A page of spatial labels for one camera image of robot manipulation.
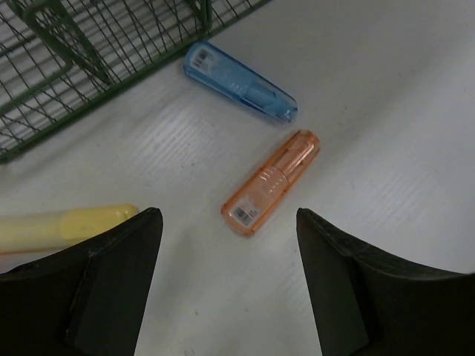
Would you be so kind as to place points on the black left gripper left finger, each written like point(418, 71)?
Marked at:
point(88, 299)

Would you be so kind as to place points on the green wire desk organizer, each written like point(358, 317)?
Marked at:
point(62, 59)

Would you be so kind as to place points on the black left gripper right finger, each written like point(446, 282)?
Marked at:
point(367, 301)

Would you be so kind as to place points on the yellow highlighter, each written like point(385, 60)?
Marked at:
point(60, 229)

